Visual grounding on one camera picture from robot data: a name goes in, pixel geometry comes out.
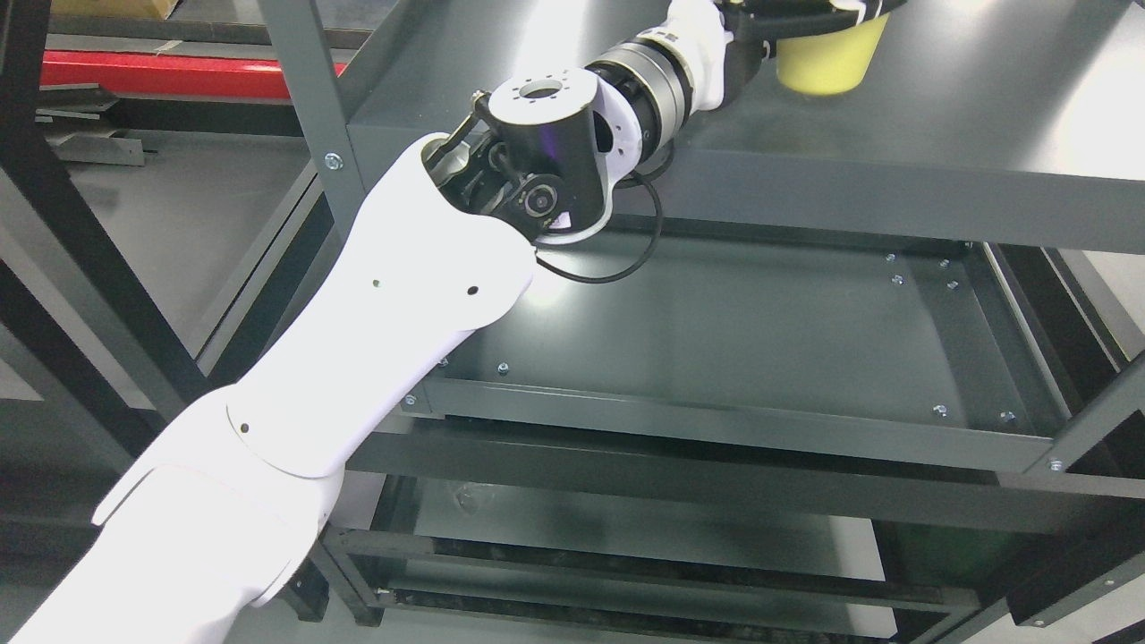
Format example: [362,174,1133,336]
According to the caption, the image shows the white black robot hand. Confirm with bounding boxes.
[646,1,905,113]

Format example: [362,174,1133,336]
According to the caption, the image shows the yellow plastic cup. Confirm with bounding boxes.
[776,13,890,97]

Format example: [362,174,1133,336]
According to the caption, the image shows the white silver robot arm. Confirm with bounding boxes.
[13,28,724,643]

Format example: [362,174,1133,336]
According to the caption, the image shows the black metal shelf rack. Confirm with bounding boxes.
[3,1,1142,643]

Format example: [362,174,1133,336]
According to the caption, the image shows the red metal beam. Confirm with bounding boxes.
[39,50,290,101]

